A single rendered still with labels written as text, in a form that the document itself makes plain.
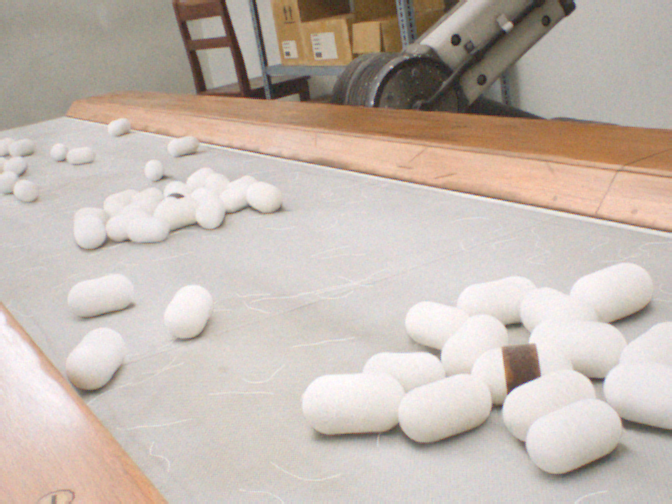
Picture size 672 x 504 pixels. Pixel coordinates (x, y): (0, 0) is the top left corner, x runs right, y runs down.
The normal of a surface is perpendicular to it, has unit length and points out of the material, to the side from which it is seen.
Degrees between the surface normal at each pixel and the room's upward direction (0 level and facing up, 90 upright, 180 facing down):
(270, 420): 0
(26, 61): 90
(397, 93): 89
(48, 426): 0
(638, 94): 90
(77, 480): 0
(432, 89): 90
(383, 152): 45
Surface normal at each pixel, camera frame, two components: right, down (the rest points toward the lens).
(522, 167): -0.71, -0.47
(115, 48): 0.54, 0.16
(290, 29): -0.79, 0.30
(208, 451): -0.16, -0.94
